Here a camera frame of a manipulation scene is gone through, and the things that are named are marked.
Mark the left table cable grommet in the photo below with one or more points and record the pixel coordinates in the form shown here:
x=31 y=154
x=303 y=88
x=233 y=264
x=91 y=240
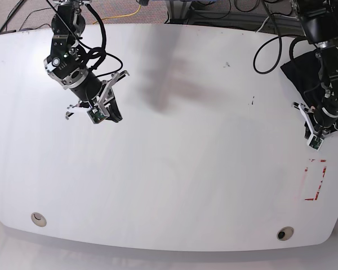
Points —
x=38 y=219

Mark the black cable image left arm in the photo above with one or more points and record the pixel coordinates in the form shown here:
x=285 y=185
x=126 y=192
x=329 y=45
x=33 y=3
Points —
x=70 y=60

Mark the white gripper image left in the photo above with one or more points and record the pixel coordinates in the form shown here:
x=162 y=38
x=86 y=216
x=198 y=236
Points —
x=97 y=99

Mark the table cable grommet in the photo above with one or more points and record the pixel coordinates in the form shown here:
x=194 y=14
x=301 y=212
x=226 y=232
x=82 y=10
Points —
x=285 y=233
x=38 y=219

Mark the black t-shirt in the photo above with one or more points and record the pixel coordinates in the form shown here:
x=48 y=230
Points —
x=307 y=73

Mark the right table cable grommet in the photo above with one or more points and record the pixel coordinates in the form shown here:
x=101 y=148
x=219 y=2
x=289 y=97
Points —
x=285 y=233

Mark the red tape rectangle marking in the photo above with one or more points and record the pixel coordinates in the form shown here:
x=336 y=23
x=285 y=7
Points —
x=314 y=175

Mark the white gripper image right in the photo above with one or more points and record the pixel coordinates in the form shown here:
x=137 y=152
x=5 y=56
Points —
x=317 y=127

